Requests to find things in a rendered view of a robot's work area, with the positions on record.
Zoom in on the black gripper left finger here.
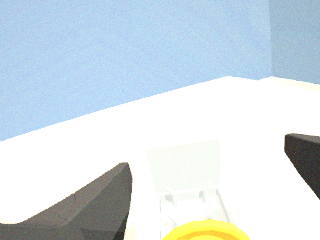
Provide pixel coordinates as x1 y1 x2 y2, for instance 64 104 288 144
0 161 133 240

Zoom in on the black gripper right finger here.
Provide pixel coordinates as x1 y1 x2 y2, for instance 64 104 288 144
284 133 320 200

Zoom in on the yellow plate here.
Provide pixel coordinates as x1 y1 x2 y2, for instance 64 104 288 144
163 219 251 240

